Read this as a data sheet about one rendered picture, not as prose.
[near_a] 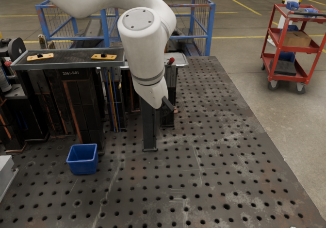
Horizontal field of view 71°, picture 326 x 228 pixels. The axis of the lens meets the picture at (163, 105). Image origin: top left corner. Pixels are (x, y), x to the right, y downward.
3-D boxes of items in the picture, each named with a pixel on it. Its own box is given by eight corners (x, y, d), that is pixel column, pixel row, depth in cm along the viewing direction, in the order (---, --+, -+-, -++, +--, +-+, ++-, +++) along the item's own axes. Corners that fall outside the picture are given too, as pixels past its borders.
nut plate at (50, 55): (53, 54, 83) (52, 50, 83) (53, 57, 80) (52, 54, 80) (27, 57, 81) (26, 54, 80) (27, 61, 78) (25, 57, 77)
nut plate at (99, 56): (117, 56, 82) (116, 52, 81) (114, 59, 79) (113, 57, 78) (94, 54, 83) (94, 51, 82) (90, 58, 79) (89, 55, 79)
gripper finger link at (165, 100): (151, 87, 60) (152, 97, 65) (171, 105, 58) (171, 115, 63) (154, 85, 61) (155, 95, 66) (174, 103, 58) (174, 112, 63)
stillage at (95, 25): (78, 47, 415) (66, -10, 361) (122, 47, 418) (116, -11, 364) (56, 78, 316) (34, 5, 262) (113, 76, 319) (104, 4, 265)
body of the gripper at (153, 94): (122, 67, 57) (131, 92, 66) (150, 91, 53) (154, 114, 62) (145, 51, 59) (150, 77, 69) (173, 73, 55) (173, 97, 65)
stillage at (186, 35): (148, 47, 417) (146, -10, 363) (191, 45, 422) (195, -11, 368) (151, 77, 318) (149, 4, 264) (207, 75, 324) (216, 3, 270)
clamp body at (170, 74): (174, 116, 128) (176, 55, 108) (177, 128, 119) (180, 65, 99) (157, 116, 128) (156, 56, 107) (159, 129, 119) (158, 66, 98)
